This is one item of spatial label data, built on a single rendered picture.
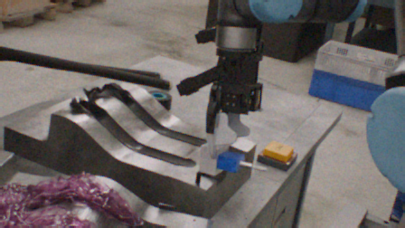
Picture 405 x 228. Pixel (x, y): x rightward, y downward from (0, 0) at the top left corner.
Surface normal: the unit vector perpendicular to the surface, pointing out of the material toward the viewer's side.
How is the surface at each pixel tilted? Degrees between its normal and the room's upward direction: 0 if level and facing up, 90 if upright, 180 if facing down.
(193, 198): 90
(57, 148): 90
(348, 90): 91
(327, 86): 91
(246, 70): 82
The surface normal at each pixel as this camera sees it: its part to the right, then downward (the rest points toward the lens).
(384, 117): -0.90, 0.17
